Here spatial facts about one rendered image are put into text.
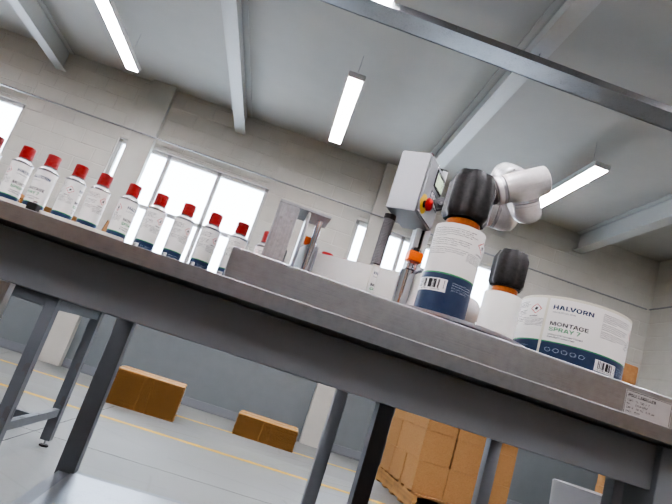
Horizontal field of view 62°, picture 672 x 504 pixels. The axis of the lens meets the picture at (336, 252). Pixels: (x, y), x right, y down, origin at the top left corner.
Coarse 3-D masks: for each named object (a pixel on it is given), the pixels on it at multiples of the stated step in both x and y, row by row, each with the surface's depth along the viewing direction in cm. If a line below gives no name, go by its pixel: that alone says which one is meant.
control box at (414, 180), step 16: (400, 160) 168; (416, 160) 166; (432, 160) 164; (400, 176) 166; (416, 176) 164; (432, 176) 167; (400, 192) 164; (416, 192) 162; (400, 208) 163; (416, 208) 161; (432, 208) 172; (400, 224) 176; (416, 224) 171; (432, 224) 174
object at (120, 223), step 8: (136, 184) 147; (128, 192) 146; (136, 192) 147; (120, 200) 145; (128, 200) 145; (136, 200) 146; (120, 208) 144; (128, 208) 145; (136, 208) 146; (112, 216) 145; (120, 216) 144; (128, 216) 145; (112, 224) 143; (120, 224) 143; (128, 224) 145; (112, 232) 143; (120, 232) 143
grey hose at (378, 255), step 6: (384, 216) 170; (390, 216) 169; (384, 222) 169; (390, 222) 169; (384, 228) 168; (390, 228) 168; (384, 234) 167; (390, 234) 169; (378, 240) 168; (384, 240) 167; (378, 246) 167; (384, 246) 167; (378, 252) 166; (372, 258) 166; (378, 258) 166; (372, 264) 166
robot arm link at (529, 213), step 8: (504, 168) 180; (512, 168) 175; (520, 168) 175; (512, 208) 171; (520, 208) 161; (528, 208) 160; (536, 208) 160; (512, 216) 169; (520, 216) 162; (528, 216) 160; (536, 216) 160
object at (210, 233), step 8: (216, 216) 149; (208, 224) 149; (216, 224) 149; (200, 232) 148; (208, 232) 147; (216, 232) 148; (200, 240) 147; (208, 240) 147; (216, 240) 148; (200, 248) 146; (208, 248) 147; (192, 256) 146; (200, 256) 146; (208, 256) 147; (192, 264) 145; (200, 264) 145; (208, 264) 147
